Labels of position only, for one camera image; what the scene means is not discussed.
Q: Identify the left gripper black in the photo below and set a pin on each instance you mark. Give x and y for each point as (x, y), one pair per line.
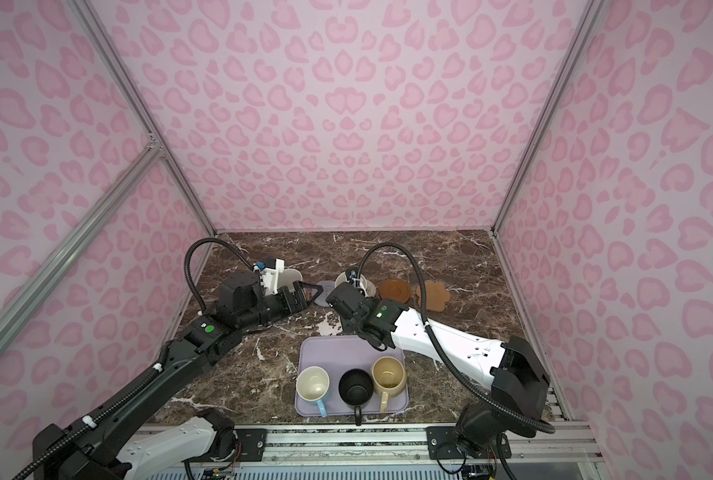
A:
(299, 295)

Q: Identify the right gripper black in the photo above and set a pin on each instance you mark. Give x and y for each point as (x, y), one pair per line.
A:
(341, 317)

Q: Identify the brown wooden round coaster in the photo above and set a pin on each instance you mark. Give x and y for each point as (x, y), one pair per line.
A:
(395, 289)

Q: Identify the cork paw shaped coaster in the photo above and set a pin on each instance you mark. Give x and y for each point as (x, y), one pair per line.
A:
(437, 295)

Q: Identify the grey blue round coaster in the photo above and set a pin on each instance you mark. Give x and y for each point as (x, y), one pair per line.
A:
(326, 288)

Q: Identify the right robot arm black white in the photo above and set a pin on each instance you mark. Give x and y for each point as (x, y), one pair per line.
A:
(508, 379)

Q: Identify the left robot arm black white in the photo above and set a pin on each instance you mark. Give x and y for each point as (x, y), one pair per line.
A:
(90, 447)

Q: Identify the lavender serving tray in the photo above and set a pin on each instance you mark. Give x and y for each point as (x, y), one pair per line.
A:
(337, 355)

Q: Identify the beige yellow mug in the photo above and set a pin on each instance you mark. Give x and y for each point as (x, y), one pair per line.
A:
(389, 379)

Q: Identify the black mug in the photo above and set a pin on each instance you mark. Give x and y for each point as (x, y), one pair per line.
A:
(356, 389)

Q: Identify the white mug blue handle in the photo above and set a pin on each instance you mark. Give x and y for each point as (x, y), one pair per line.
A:
(313, 387)

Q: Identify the aluminium mounting rail front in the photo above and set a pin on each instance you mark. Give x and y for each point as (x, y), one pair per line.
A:
(152, 450)

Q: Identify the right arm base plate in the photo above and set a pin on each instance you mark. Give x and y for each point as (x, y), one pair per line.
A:
(448, 443)

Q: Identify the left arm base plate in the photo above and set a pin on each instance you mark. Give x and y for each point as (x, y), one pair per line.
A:
(235, 445)

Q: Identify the aluminium frame diagonal bar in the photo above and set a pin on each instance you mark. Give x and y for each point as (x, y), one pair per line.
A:
(31, 296)

